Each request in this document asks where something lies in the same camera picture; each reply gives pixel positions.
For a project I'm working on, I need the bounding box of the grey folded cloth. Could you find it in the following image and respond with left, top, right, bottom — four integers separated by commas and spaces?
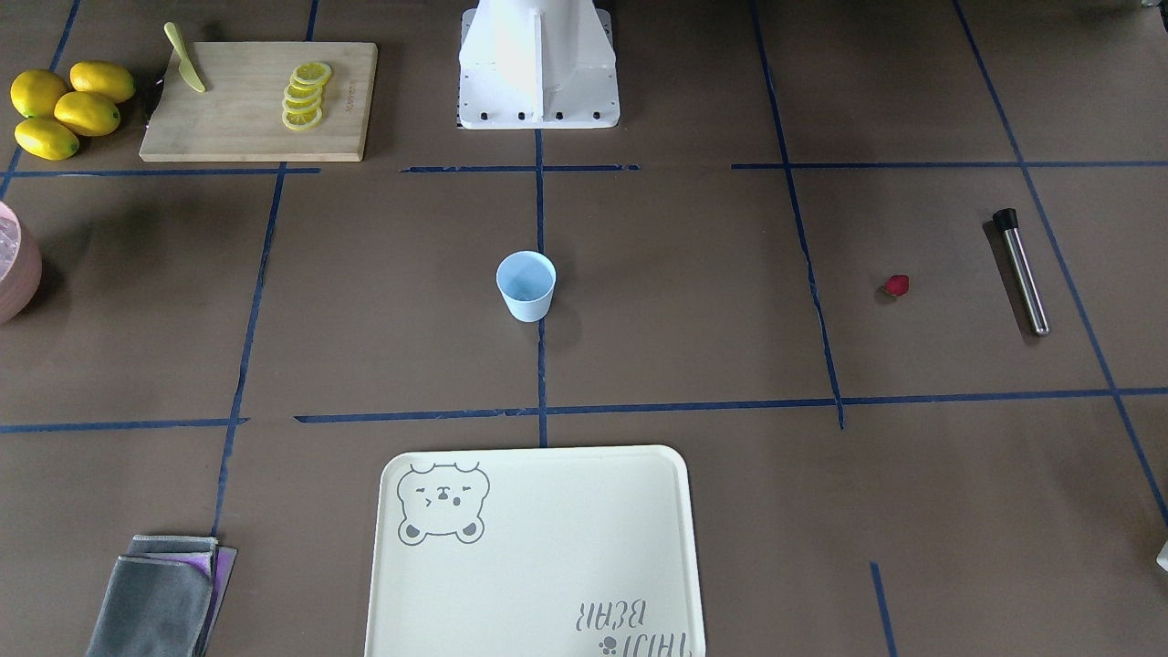
85, 534, 220, 656

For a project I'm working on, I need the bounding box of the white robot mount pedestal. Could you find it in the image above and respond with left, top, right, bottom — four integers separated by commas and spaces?
456, 1, 621, 130

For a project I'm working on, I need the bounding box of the light blue plastic cup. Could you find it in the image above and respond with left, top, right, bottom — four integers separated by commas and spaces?
495, 251, 558, 323

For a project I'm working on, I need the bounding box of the whole yellow lemon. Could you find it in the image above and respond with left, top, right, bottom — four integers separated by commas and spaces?
53, 91, 121, 137
14, 118, 79, 162
9, 69, 70, 118
69, 61, 135, 104

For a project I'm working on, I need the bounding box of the bamboo cutting board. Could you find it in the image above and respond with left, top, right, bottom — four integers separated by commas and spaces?
141, 42, 378, 162

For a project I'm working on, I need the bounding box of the red strawberry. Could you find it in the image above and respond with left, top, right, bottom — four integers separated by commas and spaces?
881, 274, 911, 298

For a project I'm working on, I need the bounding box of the cream bear serving tray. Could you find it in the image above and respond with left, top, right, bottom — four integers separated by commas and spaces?
364, 444, 705, 656

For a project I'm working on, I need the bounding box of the purple folded cloth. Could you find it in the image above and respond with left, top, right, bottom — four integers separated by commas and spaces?
192, 546, 237, 656

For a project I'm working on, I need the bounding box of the yellow plastic knife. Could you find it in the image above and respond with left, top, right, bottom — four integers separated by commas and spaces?
164, 22, 207, 94

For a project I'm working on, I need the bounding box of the lemon slice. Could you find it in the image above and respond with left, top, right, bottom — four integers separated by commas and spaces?
281, 108, 324, 130
281, 96, 322, 115
284, 83, 324, 104
288, 61, 333, 89

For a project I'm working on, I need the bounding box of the pink bowl of ice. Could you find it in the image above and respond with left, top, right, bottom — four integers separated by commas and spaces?
1, 203, 42, 324

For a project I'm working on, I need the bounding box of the steel muddler black tip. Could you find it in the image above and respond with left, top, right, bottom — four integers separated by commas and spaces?
992, 207, 1050, 337

